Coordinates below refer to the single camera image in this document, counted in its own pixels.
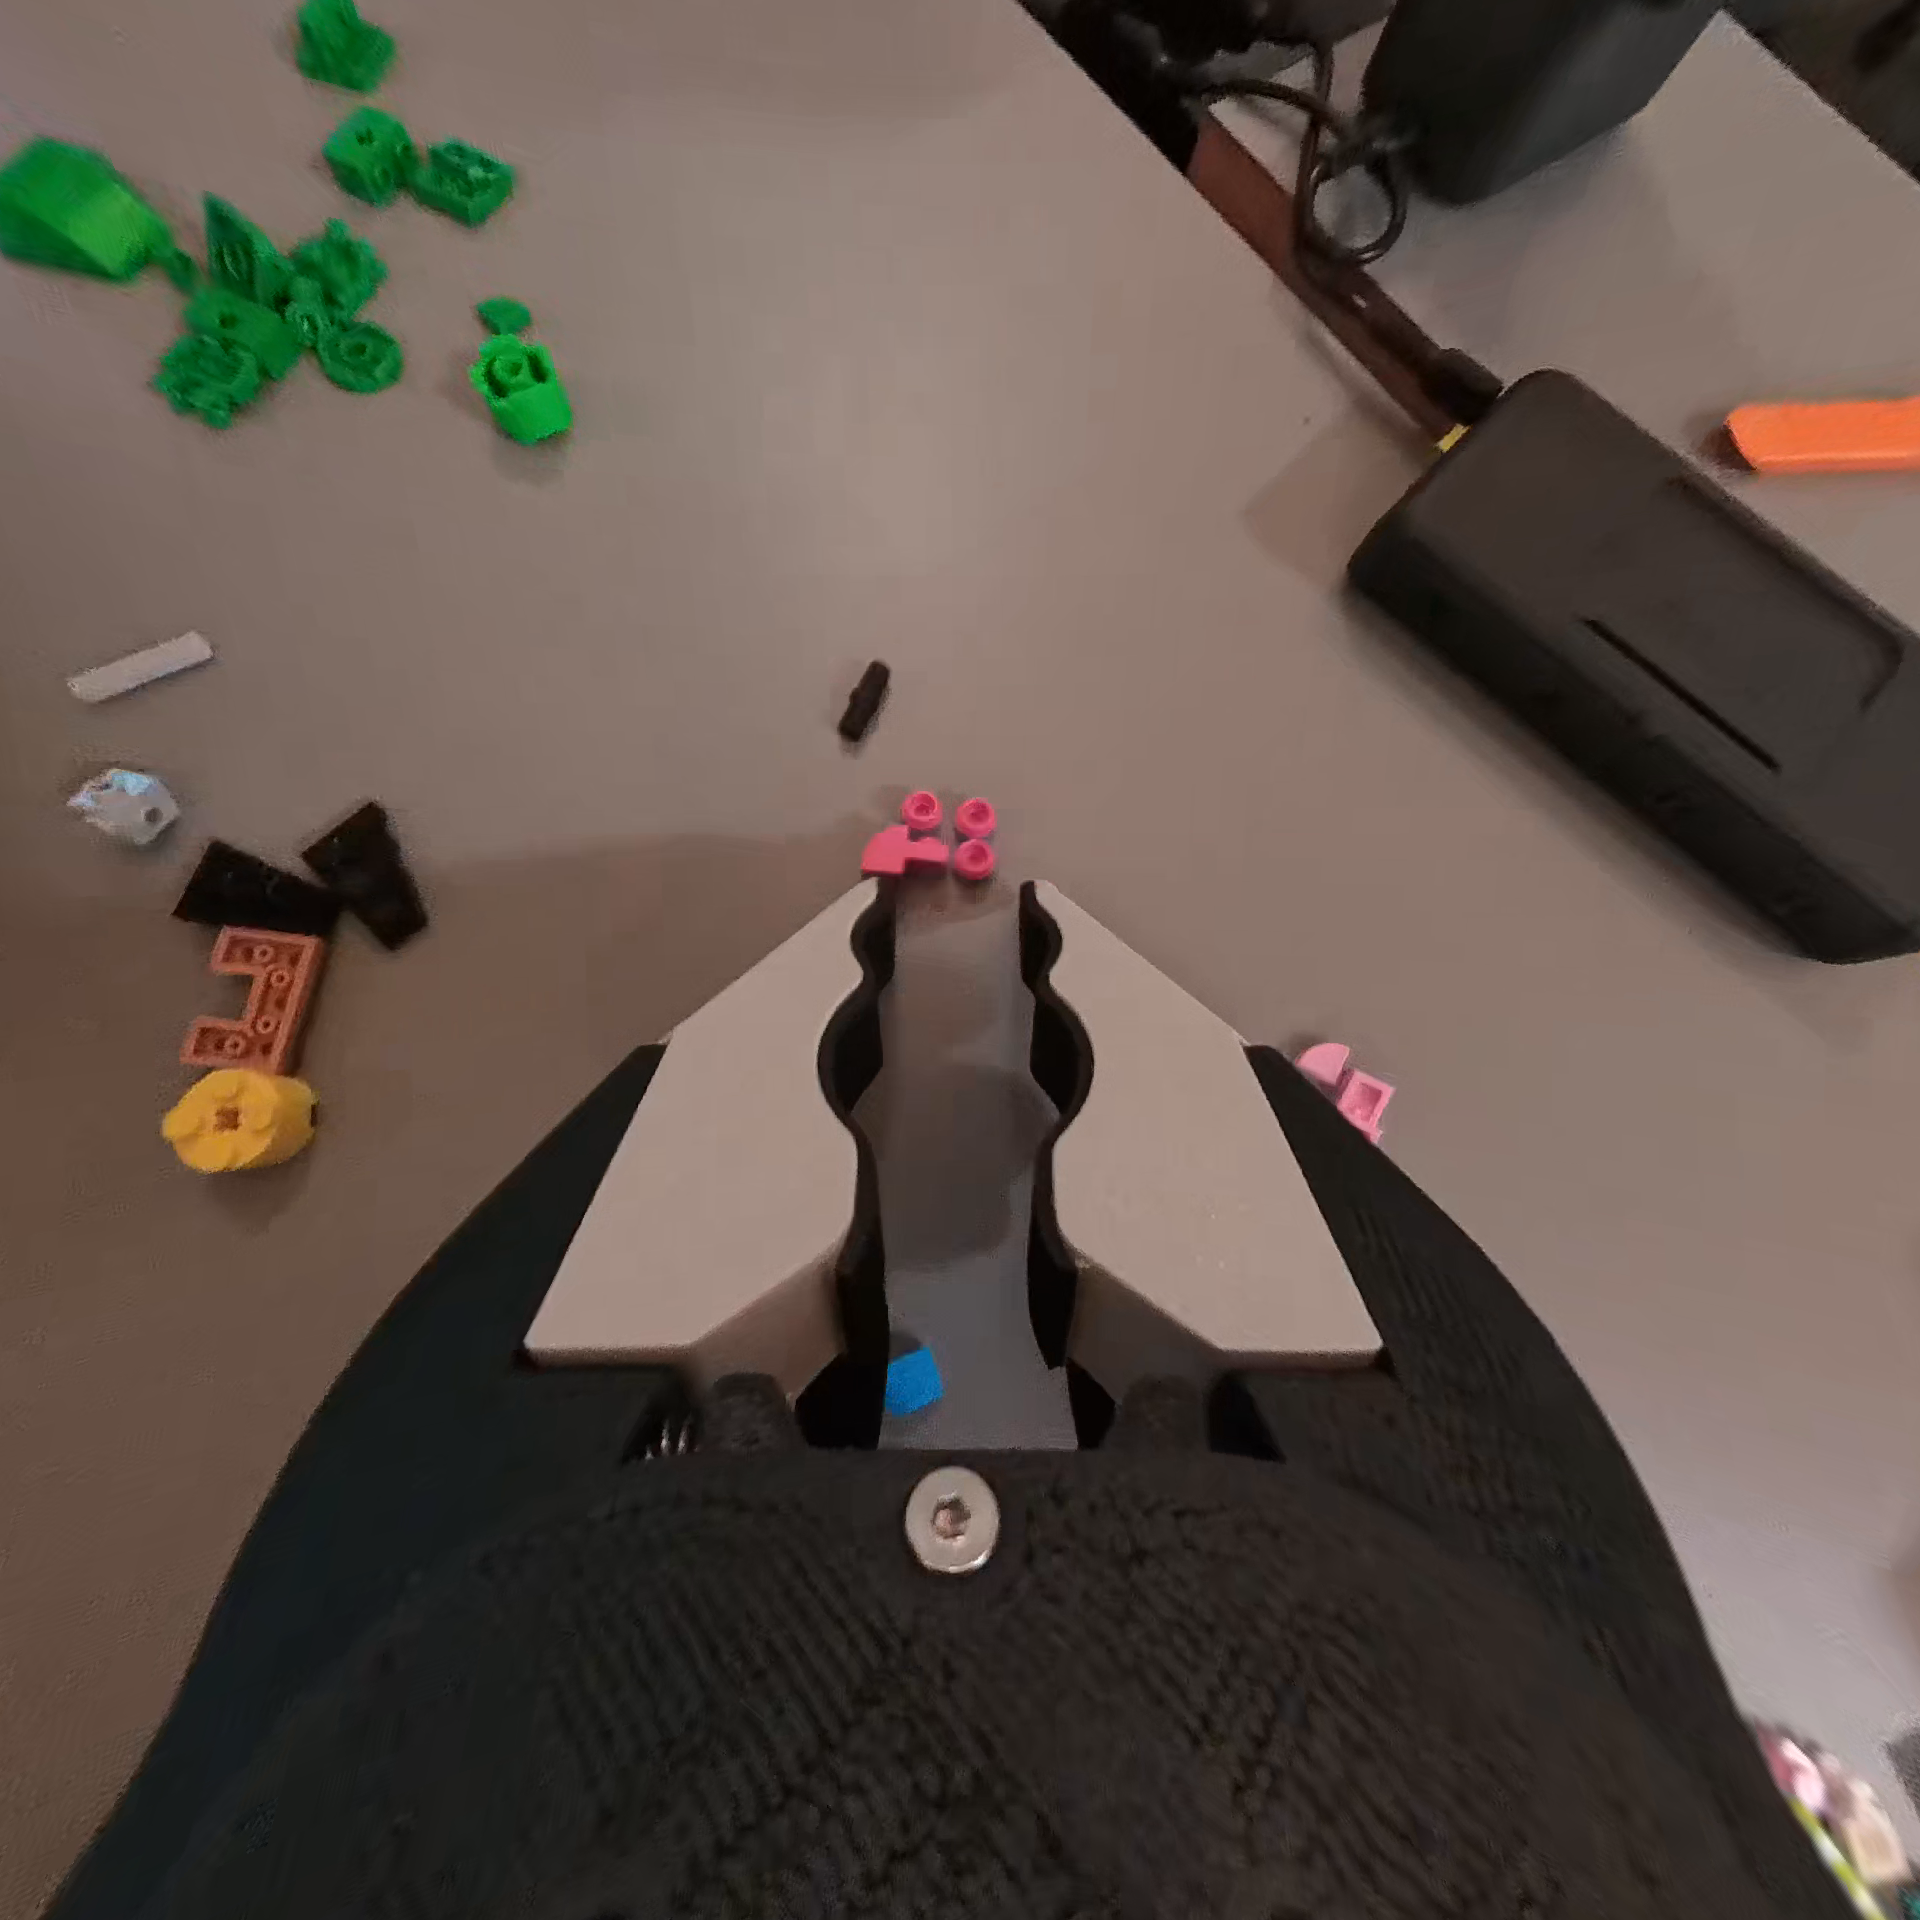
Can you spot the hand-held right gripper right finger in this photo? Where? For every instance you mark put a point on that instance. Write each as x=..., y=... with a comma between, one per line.
x=1201, y=1200

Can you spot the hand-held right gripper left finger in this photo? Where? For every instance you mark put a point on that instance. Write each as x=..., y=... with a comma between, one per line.
x=704, y=1200

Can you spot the pink small brick assembly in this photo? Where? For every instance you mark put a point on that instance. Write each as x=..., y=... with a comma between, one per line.
x=930, y=838

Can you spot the grey desk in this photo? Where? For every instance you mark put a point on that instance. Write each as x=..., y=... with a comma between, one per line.
x=901, y=452

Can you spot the light pink small plate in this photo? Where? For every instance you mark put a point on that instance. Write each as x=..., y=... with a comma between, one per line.
x=1348, y=1088

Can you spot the small blue brick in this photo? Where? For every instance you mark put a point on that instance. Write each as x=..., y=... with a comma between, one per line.
x=913, y=1384

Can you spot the yellow round brick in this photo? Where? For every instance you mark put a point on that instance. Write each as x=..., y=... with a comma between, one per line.
x=241, y=1124

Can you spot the black wedge plate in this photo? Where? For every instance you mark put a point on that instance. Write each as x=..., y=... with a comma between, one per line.
x=368, y=870

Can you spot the salmon L-shaped plate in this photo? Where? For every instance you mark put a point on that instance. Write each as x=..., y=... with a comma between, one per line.
x=276, y=998

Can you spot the black small pin brick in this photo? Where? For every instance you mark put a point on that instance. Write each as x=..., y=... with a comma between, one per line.
x=865, y=701

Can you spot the grey small knob brick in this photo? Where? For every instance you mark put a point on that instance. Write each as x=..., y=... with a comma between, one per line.
x=128, y=808

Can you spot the black rectangular case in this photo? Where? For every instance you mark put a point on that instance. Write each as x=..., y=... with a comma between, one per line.
x=1635, y=646

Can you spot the grey axle pin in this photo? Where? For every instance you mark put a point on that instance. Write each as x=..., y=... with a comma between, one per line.
x=140, y=668

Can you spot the pile of colourful bricks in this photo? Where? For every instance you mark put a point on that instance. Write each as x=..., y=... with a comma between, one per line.
x=1822, y=1815

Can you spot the small orange tag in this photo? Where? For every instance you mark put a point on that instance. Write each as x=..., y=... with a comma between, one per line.
x=1822, y=435

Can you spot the pile of small green bricks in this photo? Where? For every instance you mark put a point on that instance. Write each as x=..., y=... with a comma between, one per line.
x=270, y=284

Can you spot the black bracket brick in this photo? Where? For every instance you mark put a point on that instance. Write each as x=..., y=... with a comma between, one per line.
x=246, y=893

